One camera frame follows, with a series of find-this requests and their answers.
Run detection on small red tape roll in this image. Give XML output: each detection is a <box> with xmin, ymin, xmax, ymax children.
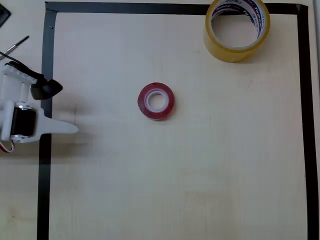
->
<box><xmin>136</xmin><ymin>81</ymin><xmax>176</xmax><ymax>122</ymax></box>

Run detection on big yellow tape roll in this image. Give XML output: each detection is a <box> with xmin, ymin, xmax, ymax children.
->
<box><xmin>202</xmin><ymin>0</ymin><xmax>271</xmax><ymax>64</ymax></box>

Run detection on thin metal screwdriver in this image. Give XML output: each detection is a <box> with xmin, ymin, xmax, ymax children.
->
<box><xmin>0</xmin><ymin>35</ymin><xmax>31</xmax><ymax>60</ymax></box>

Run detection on black flat object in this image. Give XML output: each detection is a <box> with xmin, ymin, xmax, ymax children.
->
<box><xmin>0</xmin><ymin>3</ymin><xmax>12</xmax><ymax>28</ymax></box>

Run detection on red and white servo wires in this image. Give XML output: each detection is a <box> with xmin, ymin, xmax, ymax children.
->
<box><xmin>0</xmin><ymin>139</ymin><xmax>16</xmax><ymax>154</ymax></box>

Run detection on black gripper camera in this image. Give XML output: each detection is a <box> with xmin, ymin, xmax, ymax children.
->
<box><xmin>30</xmin><ymin>78</ymin><xmax>64</xmax><ymax>101</ymax></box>

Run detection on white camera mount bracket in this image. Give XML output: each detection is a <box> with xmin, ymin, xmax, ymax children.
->
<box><xmin>0</xmin><ymin>60</ymin><xmax>39</xmax><ymax>106</ymax></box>

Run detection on black camera cable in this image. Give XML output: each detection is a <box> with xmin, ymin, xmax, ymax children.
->
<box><xmin>0</xmin><ymin>50</ymin><xmax>48</xmax><ymax>82</ymax></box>

